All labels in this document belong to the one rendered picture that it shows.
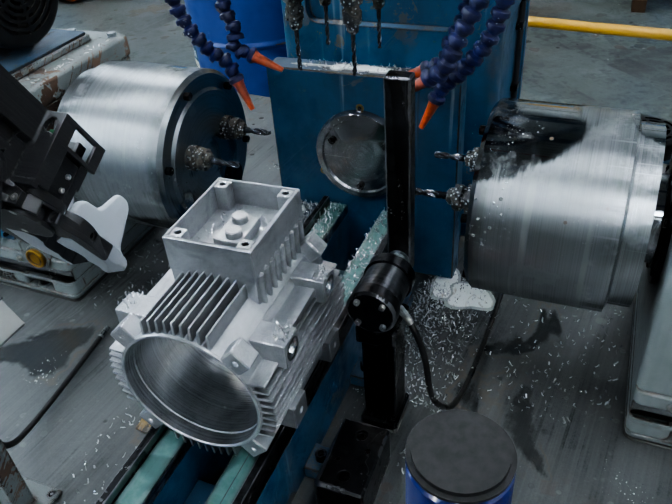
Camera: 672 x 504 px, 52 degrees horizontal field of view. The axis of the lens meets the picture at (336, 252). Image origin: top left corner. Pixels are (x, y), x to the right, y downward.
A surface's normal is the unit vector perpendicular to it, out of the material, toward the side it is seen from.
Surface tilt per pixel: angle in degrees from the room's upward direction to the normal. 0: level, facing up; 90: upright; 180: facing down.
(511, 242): 80
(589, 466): 0
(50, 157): 90
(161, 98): 28
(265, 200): 90
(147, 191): 88
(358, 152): 90
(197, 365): 43
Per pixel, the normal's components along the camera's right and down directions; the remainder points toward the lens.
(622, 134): -0.15, -0.65
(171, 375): 0.72, -0.33
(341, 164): -0.37, 0.58
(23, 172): -0.25, -0.40
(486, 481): -0.07, -0.80
